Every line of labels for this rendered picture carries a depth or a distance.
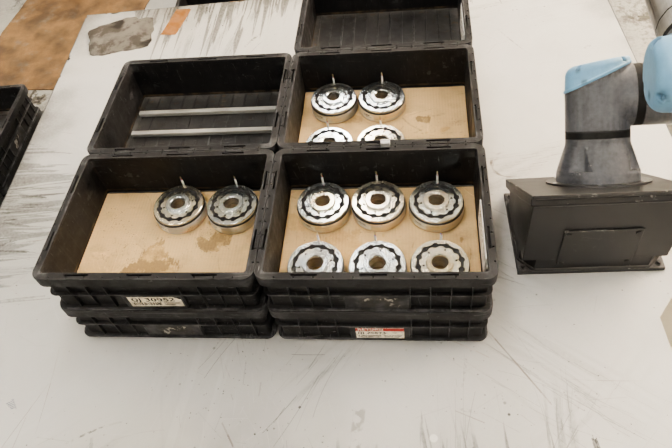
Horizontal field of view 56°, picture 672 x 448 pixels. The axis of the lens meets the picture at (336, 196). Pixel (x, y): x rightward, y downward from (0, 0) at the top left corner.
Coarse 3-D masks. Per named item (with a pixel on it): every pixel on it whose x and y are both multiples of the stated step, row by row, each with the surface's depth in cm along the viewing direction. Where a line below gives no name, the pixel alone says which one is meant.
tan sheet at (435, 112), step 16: (416, 96) 142; (432, 96) 142; (448, 96) 141; (464, 96) 141; (304, 112) 143; (416, 112) 139; (432, 112) 139; (448, 112) 138; (464, 112) 137; (304, 128) 140; (320, 128) 139; (352, 128) 138; (400, 128) 137; (416, 128) 136; (432, 128) 135; (448, 128) 135; (464, 128) 134
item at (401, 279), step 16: (432, 144) 119; (448, 144) 118; (464, 144) 118; (480, 160) 115; (272, 176) 118; (480, 176) 112; (272, 192) 116; (272, 208) 113; (496, 256) 101; (256, 272) 105; (272, 272) 104; (288, 272) 104; (304, 272) 104; (320, 272) 103; (336, 272) 103; (352, 272) 103; (368, 272) 102; (384, 272) 102; (400, 272) 102; (416, 272) 101; (432, 272) 101; (448, 272) 101; (464, 272) 100; (480, 272) 100; (496, 272) 100
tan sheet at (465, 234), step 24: (408, 192) 125; (288, 216) 124; (408, 216) 121; (288, 240) 121; (312, 240) 120; (336, 240) 119; (360, 240) 119; (384, 240) 118; (408, 240) 118; (456, 240) 116; (408, 264) 114; (480, 264) 112
